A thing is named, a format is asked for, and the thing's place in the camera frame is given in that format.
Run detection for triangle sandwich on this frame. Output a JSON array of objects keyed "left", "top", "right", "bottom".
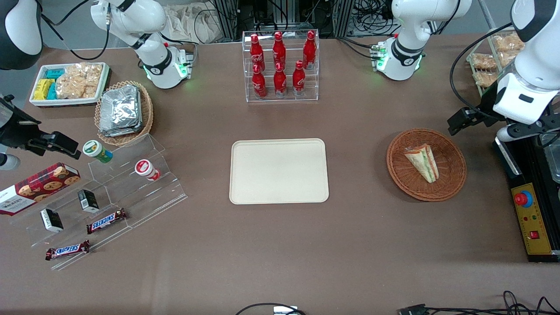
[{"left": 404, "top": 143, "right": 440, "bottom": 184}]

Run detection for clear bag of fried snack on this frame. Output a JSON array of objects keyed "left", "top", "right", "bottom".
[
  {"left": 474, "top": 71, "right": 498, "bottom": 88},
  {"left": 493, "top": 32, "right": 525, "bottom": 53},
  {"left": 498, "top": 51, "right": 521, "bottom": 67},
  {"left": 471, "top": 53, "right": 497, "bottom": 70}
]

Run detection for small black box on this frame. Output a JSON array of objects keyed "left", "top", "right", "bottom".
[
  {"left": 77, "top": 189, "right": 100, "bottom": 214},
  {"left": 40, "top": 208, "right": 64, "bottom": 233}
]

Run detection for oval wicker basket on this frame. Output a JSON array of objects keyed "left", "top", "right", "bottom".
[{"left": 94, "top": 80, "right": 154, "bottom": 147}]

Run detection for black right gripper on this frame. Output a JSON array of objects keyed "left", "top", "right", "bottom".
[{"left": 0, "top": 94, "right": 82, "bottom": 159}]

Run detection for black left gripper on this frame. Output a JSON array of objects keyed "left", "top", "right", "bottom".
[{"left": 447, "top": 81, "right": 504, "bottom": 136}]

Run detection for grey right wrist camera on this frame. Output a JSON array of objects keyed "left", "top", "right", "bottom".
[{"left": 0, "top": 154, "right": 21, "bottom": 171}]

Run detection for red tartan cookie box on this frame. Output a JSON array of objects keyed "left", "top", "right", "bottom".
[{"left": 0, "top": 162, "right": 81, "bottom": 216}]

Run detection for black control box yellow panel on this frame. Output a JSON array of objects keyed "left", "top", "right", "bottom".
[{"left": 493, "top": 131, "right": 560, "bottom": 263}]

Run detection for red lid snack cup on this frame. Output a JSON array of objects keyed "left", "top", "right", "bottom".
[{"left": 134, "top": 159, "right": 161, "bottom": 182}]

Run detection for white rectangular snack tray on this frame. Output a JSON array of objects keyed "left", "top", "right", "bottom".
[{"left": 29, "top": 62, "right": 111, "bottom": 108}]

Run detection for green lid snack cup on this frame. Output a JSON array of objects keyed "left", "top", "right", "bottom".
[{"left": 82, "top": 140, "right": 113, "bottom": 164}]

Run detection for brown snickers bar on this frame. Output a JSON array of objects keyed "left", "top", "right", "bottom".
[
  {"left": 86, "top": 208, "right": 128, "bottom": 235},
  {"left": 45, "top": 239, "right": 91, "bottom": 261}
]

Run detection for beige plastic tray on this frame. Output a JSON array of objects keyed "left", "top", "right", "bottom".
[{"left": 230, "top": 138, "right": 330, "bottom": 205}]

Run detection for black cable bundle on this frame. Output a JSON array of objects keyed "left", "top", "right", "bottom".
[{"left": 397, "top": 290, "right": 560, "bottom": 315}]

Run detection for red cola bottle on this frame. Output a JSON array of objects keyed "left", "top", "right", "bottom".
[
  {"left": 249, "top": 34, "right": 266, "bottom": 73},
  {"left": 292, "top": 60, "right": 306, "bottom": 96},
  {"left": 251, "top": 64, "right": 268, "bottom": 99},
  {"left": 272, "top": 31, "right": 287, "bottom": 70},
  {"left": 273, "top": 62, "right": 288, "bottom": 98},
  {"left": 303, "top": 30, "right": 317, "bottom": 70}
]

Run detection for clear bag of crackers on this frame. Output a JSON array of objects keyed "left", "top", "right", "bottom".
[{"left": 55, "top": 62, "right": 104, "bottom": 100}]

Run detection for silver foil pouch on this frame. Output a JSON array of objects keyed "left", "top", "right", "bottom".
[
  {"left": 98, "top": 117, "right": 145, "bottom": 137},
  {"left": 99, "top": 84, "right": 142, "bottom": 131}
]

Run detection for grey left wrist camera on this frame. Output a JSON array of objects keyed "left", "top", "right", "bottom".
[{"left": 496, "top": 125, "right": 528, "bottom": 143}]

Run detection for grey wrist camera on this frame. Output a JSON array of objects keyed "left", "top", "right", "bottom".
[
  {"left": 0, "top": 154, "right": 21, "bottom": 171},
  {"left": 496, "top": 125, "right": 528, "bottom": 143}
]

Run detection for clear plastic container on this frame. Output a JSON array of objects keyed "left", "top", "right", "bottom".
[{"left": 539, "top": 131, "right": 560, "bottom": 184}]

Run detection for round brown wicker basket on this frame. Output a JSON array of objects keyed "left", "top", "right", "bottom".
[{"left": 386, "top": 128, "right": 467, "bottom": 202}]

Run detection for white crumpled plastic sheet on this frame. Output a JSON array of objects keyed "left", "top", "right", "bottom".
[{"left": 166, "top": 3, "right": 220, "bottom": 45}]

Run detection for black cable with white plug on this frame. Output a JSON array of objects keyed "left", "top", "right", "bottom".
[{"left": 235, "top": 302, "right": 308, "bottom": 315}]

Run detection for yellow snack pack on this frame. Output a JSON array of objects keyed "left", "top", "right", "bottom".
[{"left": 33, "top": 78, "right": 56, "bottom": 101}]

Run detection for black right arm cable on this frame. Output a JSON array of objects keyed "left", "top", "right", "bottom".
[{"left": 40, "top": 0, "right": 111, "bottom": 61}]

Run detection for clear acrylic bottle rack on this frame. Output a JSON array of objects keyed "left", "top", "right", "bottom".
[{"left": 242, "top": 29, "right": 320, "bottom": 103}]

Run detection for clear acrylic stepped stand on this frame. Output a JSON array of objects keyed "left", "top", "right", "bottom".
[{"left": 12, "top": 133, "right": 189, "bottom": 271}]

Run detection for white wire rack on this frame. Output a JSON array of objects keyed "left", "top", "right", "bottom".
[{"left": 466, "top": 27, "right": 525, "bottom": 98}]

